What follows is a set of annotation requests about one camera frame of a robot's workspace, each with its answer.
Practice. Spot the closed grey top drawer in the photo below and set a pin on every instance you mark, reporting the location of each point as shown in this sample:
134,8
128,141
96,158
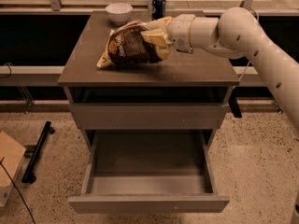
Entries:
148,117

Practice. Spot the black metal bar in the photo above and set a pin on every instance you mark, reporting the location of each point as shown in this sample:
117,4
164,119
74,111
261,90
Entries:
29,176

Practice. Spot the grey metal rail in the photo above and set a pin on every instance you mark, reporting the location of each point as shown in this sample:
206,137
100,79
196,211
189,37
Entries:
31,75

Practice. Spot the blue pepsi can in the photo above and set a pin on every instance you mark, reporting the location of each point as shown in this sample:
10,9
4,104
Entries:
158,9

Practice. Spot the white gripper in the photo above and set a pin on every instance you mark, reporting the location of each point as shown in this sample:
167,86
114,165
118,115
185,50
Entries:
178,31

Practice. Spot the white bowl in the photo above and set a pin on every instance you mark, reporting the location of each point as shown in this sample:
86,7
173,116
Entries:
119,13

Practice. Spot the grey drawer cabinet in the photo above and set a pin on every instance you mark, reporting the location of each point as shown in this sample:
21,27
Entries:
184,92

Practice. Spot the open grey middle drawer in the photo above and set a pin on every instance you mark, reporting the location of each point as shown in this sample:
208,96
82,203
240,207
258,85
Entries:
149,172

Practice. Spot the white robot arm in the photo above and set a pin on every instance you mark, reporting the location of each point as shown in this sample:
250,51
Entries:
257,159

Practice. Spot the brown chip bag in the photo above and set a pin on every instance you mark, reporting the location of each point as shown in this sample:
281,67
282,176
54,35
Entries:
127,46

